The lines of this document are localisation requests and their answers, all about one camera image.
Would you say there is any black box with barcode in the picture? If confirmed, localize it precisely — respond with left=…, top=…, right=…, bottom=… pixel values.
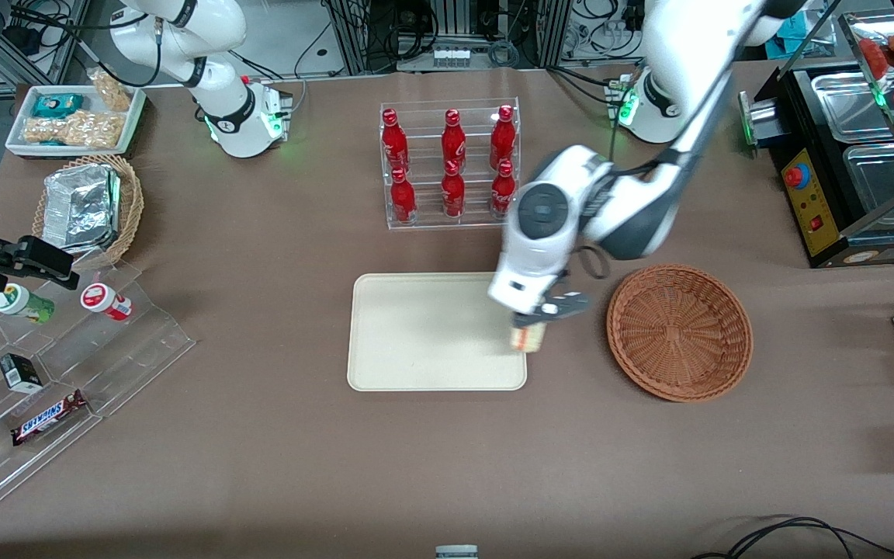
left=0, top=353, right=44, bottom=394

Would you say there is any teal box in background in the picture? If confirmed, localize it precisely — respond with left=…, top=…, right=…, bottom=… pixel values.
left=773, top=6, right=806, bottom=49

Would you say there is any light tan wicker basket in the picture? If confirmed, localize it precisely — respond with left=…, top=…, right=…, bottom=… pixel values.
left=32, top=154, right=145, bottom=271

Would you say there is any large clear peanut bag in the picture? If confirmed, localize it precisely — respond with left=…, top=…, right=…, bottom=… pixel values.
left=23, top=110, right=123, bottom=149

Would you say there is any black food warmer appliance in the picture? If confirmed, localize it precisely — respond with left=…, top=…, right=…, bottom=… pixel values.
left=738, top=9, right=894, bottom=269

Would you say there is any green snack cup white lid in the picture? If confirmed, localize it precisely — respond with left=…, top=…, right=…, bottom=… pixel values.
left=0, top=283, right=56, bottom=324

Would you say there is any red snack cup white lid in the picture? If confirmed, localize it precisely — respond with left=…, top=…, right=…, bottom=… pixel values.
left=80, top=283, right=134, bottom=321

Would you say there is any white rectangular snack tray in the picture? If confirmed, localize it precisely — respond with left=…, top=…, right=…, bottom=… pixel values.
left=5, top=84, right=147, bottom=160

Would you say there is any clear acrylic bottle rack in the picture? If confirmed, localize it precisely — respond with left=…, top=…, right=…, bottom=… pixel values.
left=379, top=97, right=522, bottom=231

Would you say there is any teal snack packet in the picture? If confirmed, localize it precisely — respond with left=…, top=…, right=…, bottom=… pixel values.
left=32, top=93, right=85, bottom=119

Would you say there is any black floor cable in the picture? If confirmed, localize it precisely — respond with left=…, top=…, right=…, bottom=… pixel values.
left=691, top=516, right=894, bottom=559

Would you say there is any silver foil package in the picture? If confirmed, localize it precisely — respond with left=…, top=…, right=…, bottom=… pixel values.
left=41, top=162, right=123, bottom=254

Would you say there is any red packet in warmer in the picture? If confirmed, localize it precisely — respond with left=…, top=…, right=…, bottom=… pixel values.
left=857, top=35, right=894, bottom=78

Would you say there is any triangular sandwich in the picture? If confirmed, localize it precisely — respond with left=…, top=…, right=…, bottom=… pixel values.
left=509, top=322, right=549, bottom=353

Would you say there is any Snickers chocolate bar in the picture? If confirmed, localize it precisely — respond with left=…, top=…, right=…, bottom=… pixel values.
left=11, top=390, right=88, bottom=446

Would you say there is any brown round wicker basket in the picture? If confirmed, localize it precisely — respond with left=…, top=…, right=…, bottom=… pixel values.
left=606, top=264, right=754, bottom=403

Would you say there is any cream rectangular plastic tray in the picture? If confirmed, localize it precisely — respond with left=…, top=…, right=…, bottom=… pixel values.
left=347, top=272, right=528, bottom=392

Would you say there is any red cola bottle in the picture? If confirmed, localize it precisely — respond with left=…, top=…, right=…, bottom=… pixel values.
left=390, top=167, right=418, bottom=225
left=441, top=159, right=466, bottom=219
left=441, top=109, right=467, bottom=165
left=381, top=109, right=410, bottom=173
left=490, top=105, right=517, bottom=165
left=490, top=159, right=517, bottom=219

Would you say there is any small clear peanut bag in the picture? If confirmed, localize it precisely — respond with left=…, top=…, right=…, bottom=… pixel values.
left=90, top=68, right=134, bottom=113

